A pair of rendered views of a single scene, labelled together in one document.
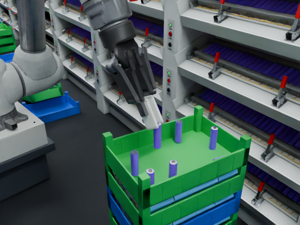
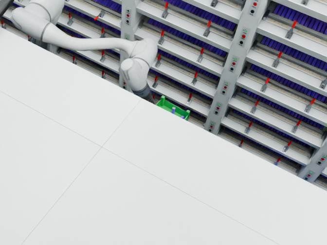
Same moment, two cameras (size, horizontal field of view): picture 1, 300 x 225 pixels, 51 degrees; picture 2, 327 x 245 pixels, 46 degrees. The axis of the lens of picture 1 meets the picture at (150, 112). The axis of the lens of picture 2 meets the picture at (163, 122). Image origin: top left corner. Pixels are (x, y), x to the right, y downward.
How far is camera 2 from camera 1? 1.60 m
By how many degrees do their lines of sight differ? 35
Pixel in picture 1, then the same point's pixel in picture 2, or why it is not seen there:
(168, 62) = (124, 54)
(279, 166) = (194, 106)
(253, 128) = (179, 87)
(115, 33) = (147, 97)
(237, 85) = (172, 72)
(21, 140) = not seen: hidden behind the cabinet
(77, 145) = not seen: hidden behind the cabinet
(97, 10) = (140, 93)
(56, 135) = not seen: hidden behind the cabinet
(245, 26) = (175, 48)
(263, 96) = (186, 78)
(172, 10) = (127, 29)
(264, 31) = (186, 54)
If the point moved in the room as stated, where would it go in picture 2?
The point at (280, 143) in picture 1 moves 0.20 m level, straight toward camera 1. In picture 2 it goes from (193, 95) to (194, 118)
